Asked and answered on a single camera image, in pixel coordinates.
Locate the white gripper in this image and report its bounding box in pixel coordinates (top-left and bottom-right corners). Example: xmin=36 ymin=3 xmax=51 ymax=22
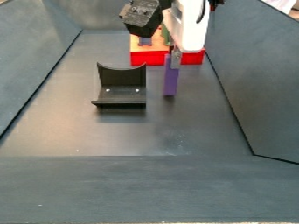
xmin=163 ymin=0 xmax=211 ymax=69

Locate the purple rectangular block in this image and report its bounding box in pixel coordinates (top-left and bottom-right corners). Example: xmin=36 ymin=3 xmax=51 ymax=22
xmin=163 ymin=54 xmax=179 ymax=96

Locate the red shape sorter board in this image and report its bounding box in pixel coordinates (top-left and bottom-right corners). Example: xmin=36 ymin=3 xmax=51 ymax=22
xmin=130 ymin=26 xmax=206 ymax=67

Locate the green triangular peg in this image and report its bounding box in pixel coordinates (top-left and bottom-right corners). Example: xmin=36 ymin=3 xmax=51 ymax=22
xmin=162 ymin=23 xmax=171 ymax=46

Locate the light blue notched peg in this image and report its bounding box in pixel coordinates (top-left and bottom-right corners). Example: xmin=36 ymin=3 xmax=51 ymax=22
xmin=138 ymin=37 xmax=152 ymax=46

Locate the black curved holder stand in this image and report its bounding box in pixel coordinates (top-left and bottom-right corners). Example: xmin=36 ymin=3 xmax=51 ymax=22
xmin=91 ymin=64 xmax=146 ymax=108

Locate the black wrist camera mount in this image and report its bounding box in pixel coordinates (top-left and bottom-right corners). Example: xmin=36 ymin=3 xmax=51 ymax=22
xmin=119 ymin=0 xmax=174 ymax=39

